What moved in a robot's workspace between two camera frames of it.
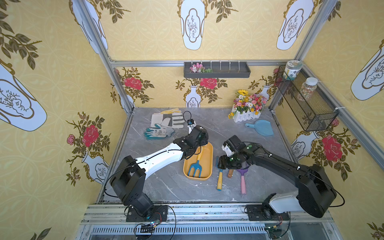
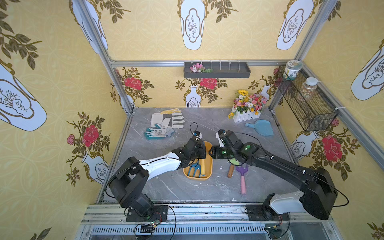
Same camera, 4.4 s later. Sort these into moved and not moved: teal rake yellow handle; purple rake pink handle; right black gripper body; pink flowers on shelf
Moved: right black gripper body
Not moved: pink flowers on shelf; teal rake yellow handle; purple rake pink handle
